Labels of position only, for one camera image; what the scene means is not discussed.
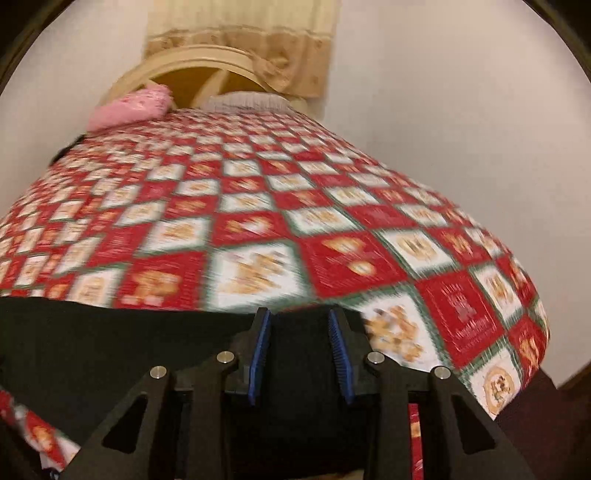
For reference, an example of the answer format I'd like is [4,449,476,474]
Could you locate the pink folded blanket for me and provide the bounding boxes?
[86,84,172,133]

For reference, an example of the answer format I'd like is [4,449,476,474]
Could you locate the red teddy bear bedspread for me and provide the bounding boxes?
[1,109,549,479]

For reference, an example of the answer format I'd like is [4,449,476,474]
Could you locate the beige curtain behind headboard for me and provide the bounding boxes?
[144,0,339,99]

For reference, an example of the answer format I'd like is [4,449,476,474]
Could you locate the striped pillow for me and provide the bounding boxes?
[200,91,293,113]

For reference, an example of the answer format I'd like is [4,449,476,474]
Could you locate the cream wooden headboard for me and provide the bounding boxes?
[98,44,309,114]

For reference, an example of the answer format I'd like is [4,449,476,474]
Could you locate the black pants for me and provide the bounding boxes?
[1,297,366,479]

